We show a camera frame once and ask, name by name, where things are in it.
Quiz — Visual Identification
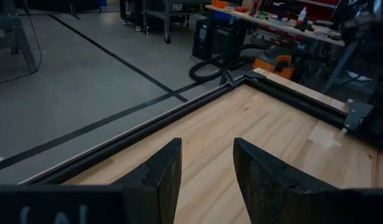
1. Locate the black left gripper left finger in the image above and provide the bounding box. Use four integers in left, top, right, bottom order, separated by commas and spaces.
111, 138, 183, 224

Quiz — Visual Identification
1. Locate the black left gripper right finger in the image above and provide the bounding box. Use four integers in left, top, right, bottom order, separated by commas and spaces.
233, 137, 343, 224

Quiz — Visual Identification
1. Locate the black table clamp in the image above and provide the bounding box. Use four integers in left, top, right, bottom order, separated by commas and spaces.
220, 69, 239, 88

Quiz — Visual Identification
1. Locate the black equipment box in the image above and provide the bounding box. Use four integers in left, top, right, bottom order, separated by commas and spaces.
192, 17, 248, 62

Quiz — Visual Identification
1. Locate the wooden top workbench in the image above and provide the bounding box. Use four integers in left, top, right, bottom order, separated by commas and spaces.
206, 3, 346, 47

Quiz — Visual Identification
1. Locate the grey metal cart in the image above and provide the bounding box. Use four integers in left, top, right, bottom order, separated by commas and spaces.
143, 0, 212, 44

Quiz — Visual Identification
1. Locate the blue storage bin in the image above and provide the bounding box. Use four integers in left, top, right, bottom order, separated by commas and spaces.
211, 11, 239, 22

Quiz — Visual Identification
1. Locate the orange tray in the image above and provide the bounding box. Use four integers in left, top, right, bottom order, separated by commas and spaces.
211, 0, 231, 9

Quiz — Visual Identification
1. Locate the grey metal table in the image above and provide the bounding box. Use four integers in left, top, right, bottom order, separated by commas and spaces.
0, 0, 39, 73

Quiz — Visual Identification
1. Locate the black vacuum hose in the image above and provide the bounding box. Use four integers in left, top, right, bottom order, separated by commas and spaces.
189, 42, 260, 83

